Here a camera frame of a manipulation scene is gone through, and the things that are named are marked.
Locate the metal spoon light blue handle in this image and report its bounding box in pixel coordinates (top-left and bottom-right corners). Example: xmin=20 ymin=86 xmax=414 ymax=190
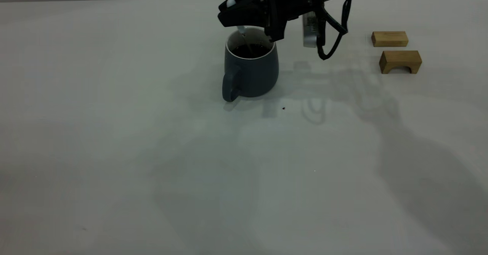
xmin=226 ymin=0 xmax=255 ymax=56

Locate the dark grey ceramic mug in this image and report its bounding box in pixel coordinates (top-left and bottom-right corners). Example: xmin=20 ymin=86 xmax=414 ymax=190
xmin=222 ymin=26 xmax=279 ymax=103

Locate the flat rectangular wooden block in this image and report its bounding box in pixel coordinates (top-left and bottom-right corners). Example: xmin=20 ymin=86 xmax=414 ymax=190
xmin=371 ymin=31 xmax=409 ymax=48

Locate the arched wooden block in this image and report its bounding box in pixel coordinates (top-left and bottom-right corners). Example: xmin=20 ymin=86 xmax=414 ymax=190
xmin=379 ymin=50 xmax=422 ymax=75

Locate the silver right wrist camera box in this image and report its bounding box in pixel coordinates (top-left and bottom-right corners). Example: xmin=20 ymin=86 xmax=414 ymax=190
xmin=302 ymin=13 xmax=318 ymax=48

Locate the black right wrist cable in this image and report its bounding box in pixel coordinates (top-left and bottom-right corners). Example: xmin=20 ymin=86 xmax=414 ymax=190
xmin=316 ymin=0 xmax=353 ymax=61

